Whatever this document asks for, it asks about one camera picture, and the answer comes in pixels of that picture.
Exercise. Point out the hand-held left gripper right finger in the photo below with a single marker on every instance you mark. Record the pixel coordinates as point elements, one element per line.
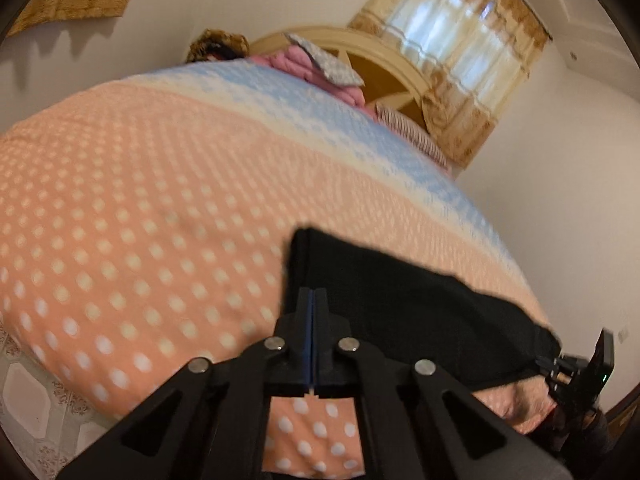
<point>324,332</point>

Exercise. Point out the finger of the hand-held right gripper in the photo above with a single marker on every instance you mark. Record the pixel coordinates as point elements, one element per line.
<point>550,366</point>

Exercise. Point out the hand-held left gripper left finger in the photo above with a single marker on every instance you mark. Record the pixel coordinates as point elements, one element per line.
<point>301,332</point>

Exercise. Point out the black pants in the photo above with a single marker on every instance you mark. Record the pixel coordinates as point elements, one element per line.
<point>400,305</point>

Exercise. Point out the person's right forearm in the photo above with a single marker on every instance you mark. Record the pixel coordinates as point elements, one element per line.
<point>587,432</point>

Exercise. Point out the peach and blue dotted blanket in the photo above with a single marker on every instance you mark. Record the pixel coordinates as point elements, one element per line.
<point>150,210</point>

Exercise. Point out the striped pillow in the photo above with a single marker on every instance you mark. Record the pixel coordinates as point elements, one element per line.
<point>410,130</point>

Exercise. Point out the cream wooden headboard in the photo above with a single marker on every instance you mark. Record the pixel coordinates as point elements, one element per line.
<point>390,72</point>

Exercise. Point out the pink folded blanket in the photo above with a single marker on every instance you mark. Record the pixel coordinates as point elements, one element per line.
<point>294,64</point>

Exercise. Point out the grey patterned pillow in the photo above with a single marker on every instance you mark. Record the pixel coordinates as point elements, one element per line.
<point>325,60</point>

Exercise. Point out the brown plush toy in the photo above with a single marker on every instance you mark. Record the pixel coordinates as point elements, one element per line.
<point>220,42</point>

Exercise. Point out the gold curtain beside headboard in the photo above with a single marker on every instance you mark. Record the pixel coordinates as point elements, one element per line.
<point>450,20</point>

